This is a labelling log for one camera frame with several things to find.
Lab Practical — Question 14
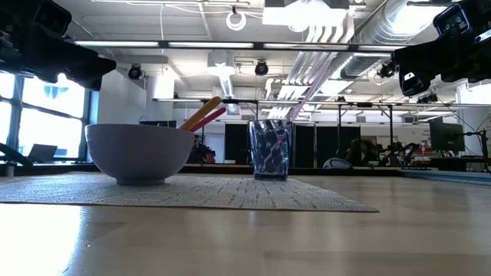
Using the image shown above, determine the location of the lavender bowl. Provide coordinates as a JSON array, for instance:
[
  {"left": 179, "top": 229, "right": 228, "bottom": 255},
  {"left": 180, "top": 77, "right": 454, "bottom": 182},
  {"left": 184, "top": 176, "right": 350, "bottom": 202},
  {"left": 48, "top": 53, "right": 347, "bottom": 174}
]
[{"left": 84, "top": 123, "right": 196, "bottom": 186}]

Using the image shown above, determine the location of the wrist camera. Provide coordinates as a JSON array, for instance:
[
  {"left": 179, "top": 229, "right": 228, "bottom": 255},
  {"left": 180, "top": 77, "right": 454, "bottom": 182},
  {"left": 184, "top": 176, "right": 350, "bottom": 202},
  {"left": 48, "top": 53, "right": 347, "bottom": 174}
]
[
  {"left": 32, "top": 0, "right": 74, "bottom": 38},
  {"left": 432, "top": 2, "right": 472, "bottom": 38}
]

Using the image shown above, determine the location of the black room divider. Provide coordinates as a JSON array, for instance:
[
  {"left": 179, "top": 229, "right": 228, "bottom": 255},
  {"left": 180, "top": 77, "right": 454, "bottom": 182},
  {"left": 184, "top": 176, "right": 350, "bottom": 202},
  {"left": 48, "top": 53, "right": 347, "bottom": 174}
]
[{"left": 224, "top": 123, "right": 362, "bottom": 169}]

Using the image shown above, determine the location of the white ceiling pipe bundle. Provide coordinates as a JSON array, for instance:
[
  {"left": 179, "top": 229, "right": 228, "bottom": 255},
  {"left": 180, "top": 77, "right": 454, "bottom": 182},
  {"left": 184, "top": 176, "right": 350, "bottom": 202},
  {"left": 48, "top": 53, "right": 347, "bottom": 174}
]
[{"left": 285, "top": 22, "right": 356, "bottom": 86}]

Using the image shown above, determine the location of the large window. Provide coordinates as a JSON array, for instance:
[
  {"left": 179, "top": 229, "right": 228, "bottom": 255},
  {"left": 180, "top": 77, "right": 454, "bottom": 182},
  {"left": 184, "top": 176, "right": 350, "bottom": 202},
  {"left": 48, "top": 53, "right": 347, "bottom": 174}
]
[{"left": 0, "top": 72, "right": 93, "bottom": 162}]

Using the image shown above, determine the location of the black metal workstation frame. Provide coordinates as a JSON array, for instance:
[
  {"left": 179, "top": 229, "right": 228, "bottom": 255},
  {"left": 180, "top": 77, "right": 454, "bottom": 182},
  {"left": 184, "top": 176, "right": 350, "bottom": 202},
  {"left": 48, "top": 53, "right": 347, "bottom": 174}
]
[
  {"left": 337, "top": 102, "right": 394, "bottom": 166},
  {"left": 201, "top": 98, "right": 259, "bottom": 166}
]

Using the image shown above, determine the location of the yellow-handled spoon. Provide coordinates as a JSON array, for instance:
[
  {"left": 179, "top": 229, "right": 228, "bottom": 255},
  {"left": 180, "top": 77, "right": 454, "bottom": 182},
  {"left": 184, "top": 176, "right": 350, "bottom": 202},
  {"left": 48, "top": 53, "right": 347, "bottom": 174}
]
[{"left": 179, "top": 96, "right": 222, "bottom": 131}]

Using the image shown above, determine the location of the white coiled cable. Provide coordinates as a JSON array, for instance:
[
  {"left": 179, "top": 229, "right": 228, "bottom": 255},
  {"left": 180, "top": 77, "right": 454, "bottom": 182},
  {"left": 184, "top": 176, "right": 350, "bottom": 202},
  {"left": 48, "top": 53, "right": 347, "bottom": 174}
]
[{"left": 225, "top": 10, "right": 247, "bottom": 31}]

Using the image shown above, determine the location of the silver ventilation duct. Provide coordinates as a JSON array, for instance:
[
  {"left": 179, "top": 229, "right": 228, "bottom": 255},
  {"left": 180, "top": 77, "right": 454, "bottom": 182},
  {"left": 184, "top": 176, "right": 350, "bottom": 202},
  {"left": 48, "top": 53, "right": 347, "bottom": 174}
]
[{"left": 339, "top": 0, "right": 467, "bottom": 81}]

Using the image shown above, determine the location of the grey woven placemat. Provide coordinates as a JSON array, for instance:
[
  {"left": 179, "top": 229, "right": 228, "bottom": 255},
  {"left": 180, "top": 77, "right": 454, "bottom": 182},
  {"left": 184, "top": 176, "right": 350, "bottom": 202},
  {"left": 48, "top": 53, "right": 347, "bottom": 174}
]
[{"left": 0, "top": 174, "right": 380, "bottom": 213}]

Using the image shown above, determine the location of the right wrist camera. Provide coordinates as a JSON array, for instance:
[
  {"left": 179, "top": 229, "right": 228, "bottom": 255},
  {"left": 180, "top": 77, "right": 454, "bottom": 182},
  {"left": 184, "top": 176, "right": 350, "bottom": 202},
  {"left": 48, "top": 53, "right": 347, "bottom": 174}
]
[{"left": 432, "top": 2, "right": 472, "bottom": 38}]

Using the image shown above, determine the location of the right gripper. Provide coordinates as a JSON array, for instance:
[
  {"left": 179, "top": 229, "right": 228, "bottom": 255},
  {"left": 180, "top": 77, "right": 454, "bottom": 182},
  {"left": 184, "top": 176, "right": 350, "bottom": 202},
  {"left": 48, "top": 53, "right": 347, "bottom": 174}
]
[{"left": 391, "top": 22, "right": 491, "bottom": 97}]

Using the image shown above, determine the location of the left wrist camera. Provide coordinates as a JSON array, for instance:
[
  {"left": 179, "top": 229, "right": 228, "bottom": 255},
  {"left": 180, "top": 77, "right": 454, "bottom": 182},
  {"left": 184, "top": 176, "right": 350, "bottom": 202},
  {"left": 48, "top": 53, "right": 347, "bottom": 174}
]
[{"left": 32, "top": 0, "right": 74, "bottom": 38}]

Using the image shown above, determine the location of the overhead light bar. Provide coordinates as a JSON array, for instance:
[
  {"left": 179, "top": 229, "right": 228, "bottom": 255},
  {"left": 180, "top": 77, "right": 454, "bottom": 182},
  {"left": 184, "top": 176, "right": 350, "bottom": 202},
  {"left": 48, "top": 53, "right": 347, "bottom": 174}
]
[{"left": 72, "top": 37, "right": 407, "bottom": 53}]

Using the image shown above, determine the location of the blue clear drinking glass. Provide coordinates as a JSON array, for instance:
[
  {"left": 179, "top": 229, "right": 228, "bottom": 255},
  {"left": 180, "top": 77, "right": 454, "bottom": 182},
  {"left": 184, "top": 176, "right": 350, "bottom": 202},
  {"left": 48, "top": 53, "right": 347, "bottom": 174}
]
[{"left": 248, "top": 119, "right": 295, "bottom": 182}]

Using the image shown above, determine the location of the open laptop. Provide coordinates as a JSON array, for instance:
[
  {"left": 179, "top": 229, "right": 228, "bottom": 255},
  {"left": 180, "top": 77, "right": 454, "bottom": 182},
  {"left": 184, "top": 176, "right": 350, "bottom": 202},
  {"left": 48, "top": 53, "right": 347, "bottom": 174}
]
[{"left": 27, "top": 143, "right": 58, "bottom": 163}]

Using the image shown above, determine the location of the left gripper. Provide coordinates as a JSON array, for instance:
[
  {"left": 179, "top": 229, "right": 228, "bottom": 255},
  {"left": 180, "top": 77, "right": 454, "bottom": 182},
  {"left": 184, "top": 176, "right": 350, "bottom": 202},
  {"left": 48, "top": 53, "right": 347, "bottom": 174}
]
[{"left": 0, "top": 21, "right": 118, "bottom": 92}]

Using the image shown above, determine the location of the black computer monitor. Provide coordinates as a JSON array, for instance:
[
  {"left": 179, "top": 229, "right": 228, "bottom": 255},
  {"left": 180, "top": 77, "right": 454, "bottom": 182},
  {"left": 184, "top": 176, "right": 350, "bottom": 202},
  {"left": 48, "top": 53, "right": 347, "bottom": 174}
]
[{"left": 428, "top": 117, "right": 466, "bottom": 154}]

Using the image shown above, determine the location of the pink drinking straw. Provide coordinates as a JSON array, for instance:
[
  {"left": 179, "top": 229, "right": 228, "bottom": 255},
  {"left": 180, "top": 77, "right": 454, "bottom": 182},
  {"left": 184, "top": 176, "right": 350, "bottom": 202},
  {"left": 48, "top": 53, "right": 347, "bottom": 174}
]
[{"left": 268, "top": 52, "right": 335, "bottom": 162}]

